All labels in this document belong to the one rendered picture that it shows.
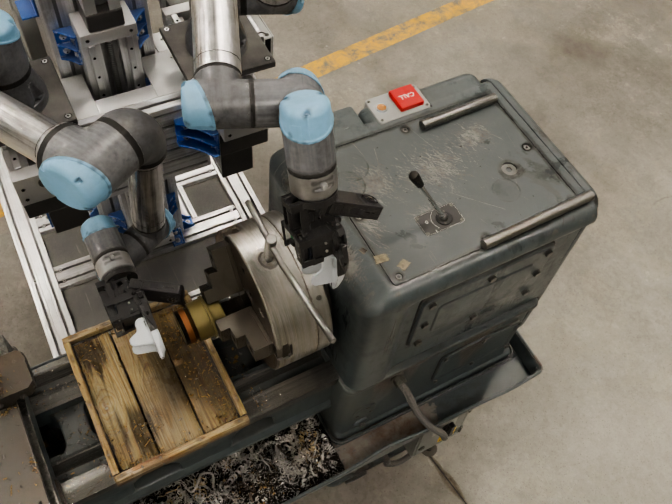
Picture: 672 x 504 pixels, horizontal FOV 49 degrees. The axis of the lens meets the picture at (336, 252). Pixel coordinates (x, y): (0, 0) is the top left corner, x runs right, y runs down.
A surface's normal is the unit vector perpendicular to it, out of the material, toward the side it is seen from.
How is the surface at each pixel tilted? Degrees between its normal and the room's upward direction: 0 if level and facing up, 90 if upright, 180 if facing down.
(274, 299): 34
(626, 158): 0
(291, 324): 56
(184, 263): 0
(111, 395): 0
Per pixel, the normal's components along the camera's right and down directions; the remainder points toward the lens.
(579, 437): 0.08, -0.54
